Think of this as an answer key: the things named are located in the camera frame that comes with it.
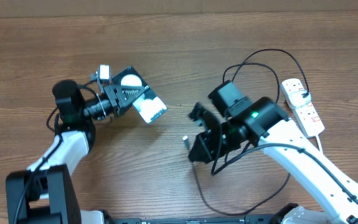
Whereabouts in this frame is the black Galaxy phone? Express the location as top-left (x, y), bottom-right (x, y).
top-left (112, 66), bottom-right (167, 124)

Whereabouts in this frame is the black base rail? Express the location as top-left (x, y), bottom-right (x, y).
top-left (105, 213), bottom-right (284, 224)

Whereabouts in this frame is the white charger plug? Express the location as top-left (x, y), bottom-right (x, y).
top-left (286, 90), bottom-right (311, 109)

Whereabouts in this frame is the white power strip cord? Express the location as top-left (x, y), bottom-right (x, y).
top-left (314, 134), bottom-right (324, 155)

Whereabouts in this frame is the black charger cable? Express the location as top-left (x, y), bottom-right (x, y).
top-left (182, 49), bottom-right (311, 217)

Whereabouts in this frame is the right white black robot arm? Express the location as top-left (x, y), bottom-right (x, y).
top-left (188, 81), bottom-right (358, 223)

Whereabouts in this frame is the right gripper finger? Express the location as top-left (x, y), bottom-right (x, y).
top-left (188, 133), bottom-right (212, 163)
top-left (188, 102), bottom-right (222, 134)

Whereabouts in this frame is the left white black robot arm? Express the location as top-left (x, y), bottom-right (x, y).
top-left (6, 75), bottom-right (151, 223)

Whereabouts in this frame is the white power strip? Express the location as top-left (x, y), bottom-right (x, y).
top-left (280, 78), bottom-right (325, 138)

